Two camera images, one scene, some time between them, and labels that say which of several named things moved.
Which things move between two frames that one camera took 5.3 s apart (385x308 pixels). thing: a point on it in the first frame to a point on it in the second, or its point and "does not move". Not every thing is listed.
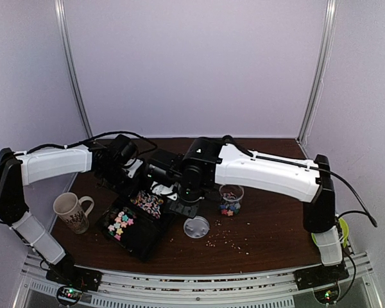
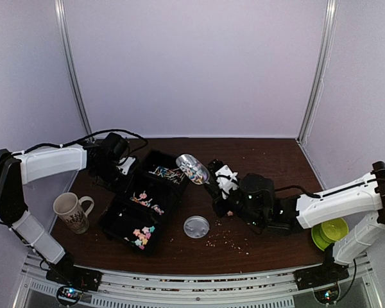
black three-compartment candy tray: (136, 221) does not move
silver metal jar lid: (196, 228) does not move
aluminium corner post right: (301, 136) does not move
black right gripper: (190, 211) to (216, 194)
